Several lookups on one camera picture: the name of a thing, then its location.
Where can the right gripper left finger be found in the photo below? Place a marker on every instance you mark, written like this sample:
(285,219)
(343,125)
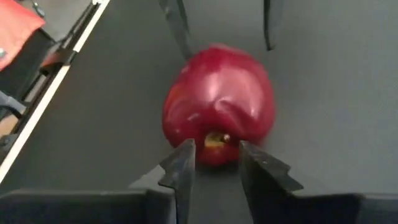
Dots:
(185,174)

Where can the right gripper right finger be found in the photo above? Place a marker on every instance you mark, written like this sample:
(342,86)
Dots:
(264,186)

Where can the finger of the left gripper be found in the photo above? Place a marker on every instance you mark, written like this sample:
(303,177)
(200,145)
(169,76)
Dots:
(177,25)
(273,21)

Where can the dark red apple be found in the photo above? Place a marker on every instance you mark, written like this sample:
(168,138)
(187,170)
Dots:
(217,99)

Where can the black table mat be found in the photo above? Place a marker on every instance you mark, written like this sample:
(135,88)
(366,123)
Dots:
(326,124)

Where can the orange plate with screws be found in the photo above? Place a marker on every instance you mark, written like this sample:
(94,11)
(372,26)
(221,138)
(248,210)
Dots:
(15,28)

